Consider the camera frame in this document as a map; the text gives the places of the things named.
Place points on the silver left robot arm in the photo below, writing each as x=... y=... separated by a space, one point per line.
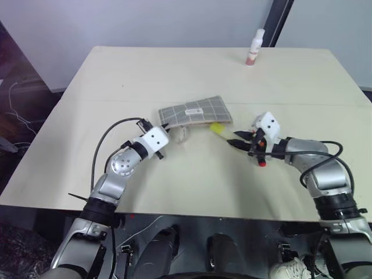
x=117 y=165

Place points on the grey grid fabric pouch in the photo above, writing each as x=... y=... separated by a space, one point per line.
x=197 y=112

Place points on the dark rounded shape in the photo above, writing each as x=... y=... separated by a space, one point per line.
x=158 y=253

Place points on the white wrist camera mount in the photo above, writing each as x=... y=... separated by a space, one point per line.
x=268 y=125
x=154 y=139

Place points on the black upright post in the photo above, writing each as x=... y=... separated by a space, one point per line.
x=279 y=20

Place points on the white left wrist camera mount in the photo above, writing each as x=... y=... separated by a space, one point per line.
x=154 y=139

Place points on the yellow highlighter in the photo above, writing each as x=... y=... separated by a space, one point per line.
x=218 y=128

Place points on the white pink bottle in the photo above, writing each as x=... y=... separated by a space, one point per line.
x=254 y=49

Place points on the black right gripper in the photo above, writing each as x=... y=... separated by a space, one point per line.
x=255 y=145

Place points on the white sneaker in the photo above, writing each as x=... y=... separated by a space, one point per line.
x=287 y=268

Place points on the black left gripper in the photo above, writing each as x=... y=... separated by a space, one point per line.
x=160 y=155

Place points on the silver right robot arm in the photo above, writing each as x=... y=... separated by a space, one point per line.
x=325 y=174

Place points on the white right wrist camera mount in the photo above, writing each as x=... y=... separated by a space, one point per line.
x=268 y=125

